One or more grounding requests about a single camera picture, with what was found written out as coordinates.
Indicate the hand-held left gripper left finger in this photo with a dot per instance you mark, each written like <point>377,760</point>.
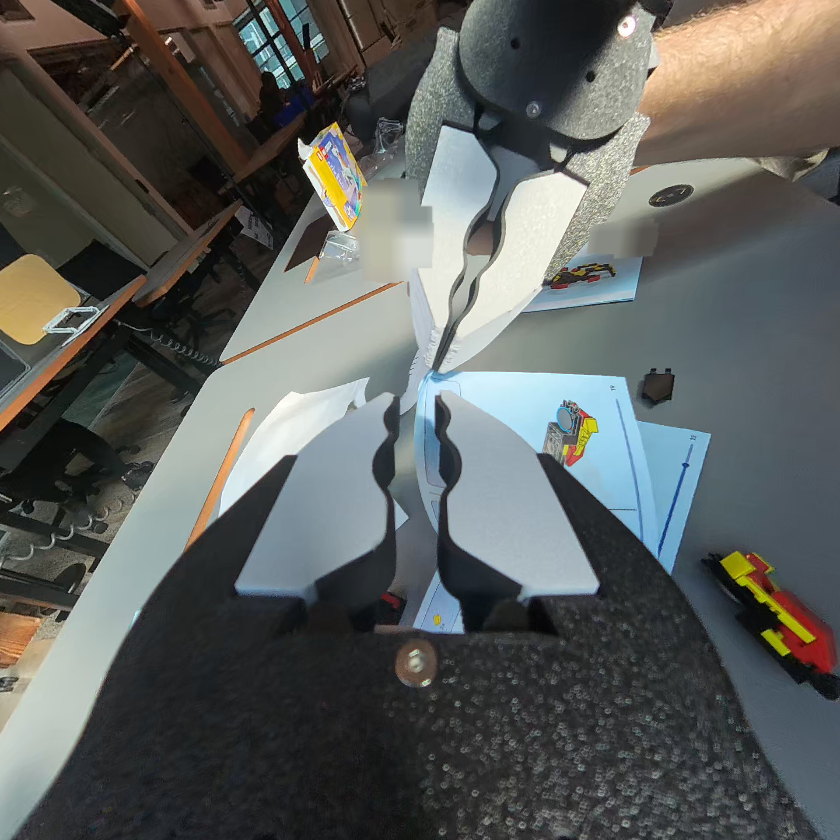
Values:
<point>308,512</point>

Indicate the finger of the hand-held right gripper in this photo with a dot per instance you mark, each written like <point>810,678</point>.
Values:
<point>538,229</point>
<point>459,177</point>

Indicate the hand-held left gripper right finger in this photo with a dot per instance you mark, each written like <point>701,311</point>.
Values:
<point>512,518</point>

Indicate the light blue instruction booklet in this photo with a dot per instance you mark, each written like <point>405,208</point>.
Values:
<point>512,407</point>

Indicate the person's right forearm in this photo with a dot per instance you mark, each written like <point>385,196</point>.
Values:
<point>741,79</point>

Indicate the round black desk grommet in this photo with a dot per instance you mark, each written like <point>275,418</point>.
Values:
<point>670,195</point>

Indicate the adjoining grey desk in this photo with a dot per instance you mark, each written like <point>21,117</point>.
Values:
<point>289,315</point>

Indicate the small wooden edged desk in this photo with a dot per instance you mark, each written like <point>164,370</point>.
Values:
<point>190,249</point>

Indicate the light blue instruction leaflet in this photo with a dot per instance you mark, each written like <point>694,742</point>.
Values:
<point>610,289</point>

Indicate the white paper bag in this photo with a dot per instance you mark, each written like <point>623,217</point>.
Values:
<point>308,413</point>

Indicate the yellow toy box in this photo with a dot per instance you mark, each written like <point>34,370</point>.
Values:
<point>338,177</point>

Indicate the clear plastic bag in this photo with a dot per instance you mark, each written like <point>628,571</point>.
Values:
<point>341,249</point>

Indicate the dark brown pad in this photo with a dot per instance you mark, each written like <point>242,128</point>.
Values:
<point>302,253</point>

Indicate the flat black toy piece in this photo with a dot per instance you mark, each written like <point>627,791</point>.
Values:
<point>658,388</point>

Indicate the large window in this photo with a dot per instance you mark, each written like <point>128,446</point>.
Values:
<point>275,39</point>

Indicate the dark office chair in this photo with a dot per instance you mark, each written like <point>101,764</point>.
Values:
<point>72,453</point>

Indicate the wooden beam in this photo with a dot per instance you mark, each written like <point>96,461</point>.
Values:
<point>190,85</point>

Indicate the red yellow black brick build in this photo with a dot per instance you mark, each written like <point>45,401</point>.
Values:
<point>787,610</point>

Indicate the tan rounded chair seat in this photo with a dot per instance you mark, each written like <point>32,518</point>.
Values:
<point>29,295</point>

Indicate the white plastic bracket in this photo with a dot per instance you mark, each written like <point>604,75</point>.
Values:
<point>72,321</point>

